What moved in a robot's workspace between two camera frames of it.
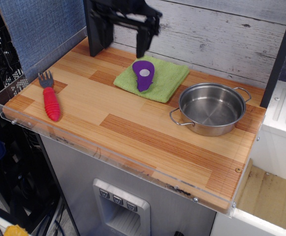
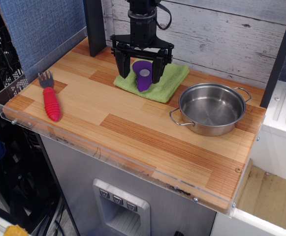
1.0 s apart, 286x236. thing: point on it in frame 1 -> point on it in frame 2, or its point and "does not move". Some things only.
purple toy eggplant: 143,71 does not move
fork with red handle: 50,102 does not move
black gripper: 104,12 -> 143,42
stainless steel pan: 213,108 does not move
